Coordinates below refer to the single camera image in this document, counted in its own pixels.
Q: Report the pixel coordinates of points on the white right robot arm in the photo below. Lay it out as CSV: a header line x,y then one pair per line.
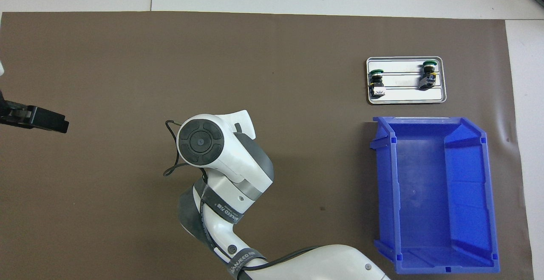
x,y
229,152

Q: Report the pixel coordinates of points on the brown table mat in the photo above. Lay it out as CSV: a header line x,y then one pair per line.
x,y
127,50

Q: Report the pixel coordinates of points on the grey metal tray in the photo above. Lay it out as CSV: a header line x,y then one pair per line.
x,y
403,95

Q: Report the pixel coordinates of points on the blue plastic storage bin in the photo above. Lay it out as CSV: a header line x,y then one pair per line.
x,y
433,195

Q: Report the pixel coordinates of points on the green push button switch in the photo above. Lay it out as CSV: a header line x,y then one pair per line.
x,y
376,82
427,78

